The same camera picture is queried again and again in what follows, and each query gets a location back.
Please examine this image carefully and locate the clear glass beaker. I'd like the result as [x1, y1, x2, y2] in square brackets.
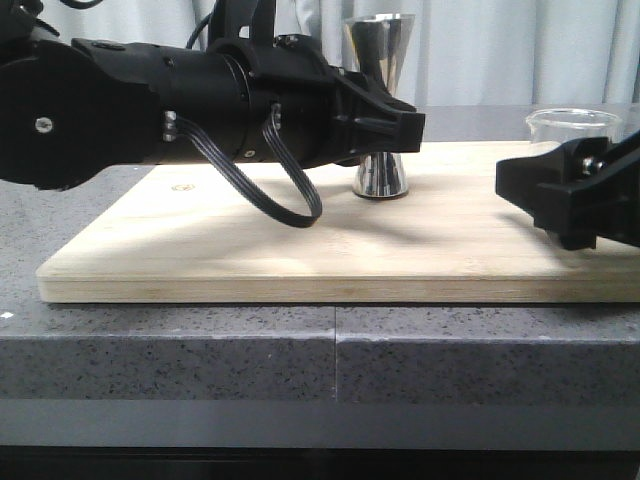
[525, 107, 623, 146]

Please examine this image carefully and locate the black ribbon cable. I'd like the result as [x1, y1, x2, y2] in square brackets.
[164, 109, 324, 229]

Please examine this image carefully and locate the grey curtain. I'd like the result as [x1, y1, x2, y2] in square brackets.
[39, 0, 640, 108]

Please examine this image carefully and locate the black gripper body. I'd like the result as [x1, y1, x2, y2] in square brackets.
[207, 35, 372, 168]
[589, 131, 639, 248]

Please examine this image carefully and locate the steel hourglass jigger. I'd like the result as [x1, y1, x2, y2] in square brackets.
[341, 13, 416, 200]

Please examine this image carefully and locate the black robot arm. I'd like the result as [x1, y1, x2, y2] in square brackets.
[1, 1, 425, 190]

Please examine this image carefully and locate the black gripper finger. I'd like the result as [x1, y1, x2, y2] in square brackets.
[495, 137, 611, 250]
[332, 69, 425, 154]

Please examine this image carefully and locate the light wooden cutting board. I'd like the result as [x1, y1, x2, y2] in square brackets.
[36, 141, 639, 303]

